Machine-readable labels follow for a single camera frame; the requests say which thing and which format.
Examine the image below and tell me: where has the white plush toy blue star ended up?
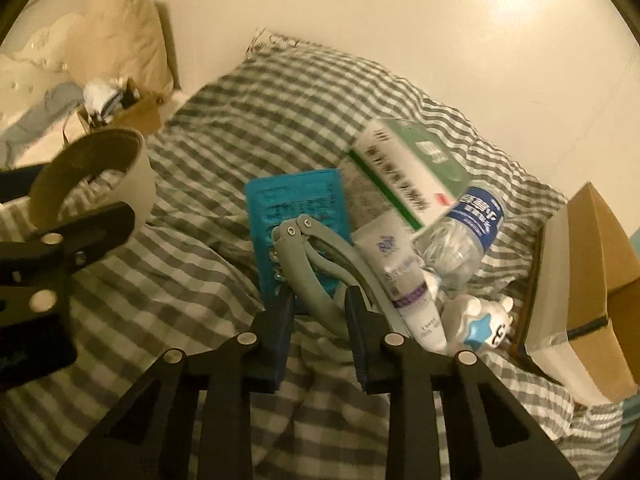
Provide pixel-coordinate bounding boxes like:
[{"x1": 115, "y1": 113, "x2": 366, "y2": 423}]
[{"x1": 442, "y1": 295, "x2": 514, "y2": 356}]

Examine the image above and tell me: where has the white tape roll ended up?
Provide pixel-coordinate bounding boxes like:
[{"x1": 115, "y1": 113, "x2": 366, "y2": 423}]
[{"x1": 28, "y1": 128, "x2": 156, "y2": 231}]

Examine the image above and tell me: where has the grey hand grip tool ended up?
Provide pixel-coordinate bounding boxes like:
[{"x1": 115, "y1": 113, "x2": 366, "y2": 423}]
[{"x1": 271, "y1": 214, "x2": 410, "y2": 338}]

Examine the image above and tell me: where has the blue plastic calculator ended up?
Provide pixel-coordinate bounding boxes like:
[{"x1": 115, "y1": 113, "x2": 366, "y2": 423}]
[{"x1": 244, "y1": 168, "x2": 355, "y2": 311}]

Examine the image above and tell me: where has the green white medicine box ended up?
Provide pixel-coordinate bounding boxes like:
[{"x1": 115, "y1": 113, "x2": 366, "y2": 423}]
[{"x1": 338, "y1": 118, "x2": 471, "y2": 234}]

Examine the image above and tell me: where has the grey white checkered bedsheet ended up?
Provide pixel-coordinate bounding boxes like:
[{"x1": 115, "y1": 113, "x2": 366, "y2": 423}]
[{"x1": 1, "y1": 36, "x2": 623, "y2": 479}]

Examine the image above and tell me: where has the white cream tube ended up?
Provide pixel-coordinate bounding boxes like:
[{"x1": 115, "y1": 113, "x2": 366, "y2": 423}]
[{"x1": 354, "y1": 210, "x2": 447, "y2": 354}]

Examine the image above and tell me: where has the small cluttered cardboard box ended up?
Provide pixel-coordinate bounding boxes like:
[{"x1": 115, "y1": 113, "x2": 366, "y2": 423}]
[{"x1": 76, "y1": 78, "x2": 164, "y2": 136}]

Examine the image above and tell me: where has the clear plastic water bottle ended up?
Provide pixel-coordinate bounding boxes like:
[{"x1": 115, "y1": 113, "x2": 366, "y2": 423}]
[{"x1": 413, "y1": 181, "x2": 506, "y2": 290}]

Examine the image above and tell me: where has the white tufted headboard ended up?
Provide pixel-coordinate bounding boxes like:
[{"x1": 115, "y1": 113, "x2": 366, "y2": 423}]
[{"x1": 0, "y1": 13, "x2": 82, "y2": 130}]

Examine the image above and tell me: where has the brown cardboard box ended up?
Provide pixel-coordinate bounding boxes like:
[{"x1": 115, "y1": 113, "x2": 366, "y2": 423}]
[{"x1": 509, "y1": 183, "x2": 639, "y2": 406}]

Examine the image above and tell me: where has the beige pillow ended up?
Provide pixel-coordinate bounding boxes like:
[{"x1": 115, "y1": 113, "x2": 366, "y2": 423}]
[{"x1": 64, "y1": 0, "x2": 174, "y2": 96}]

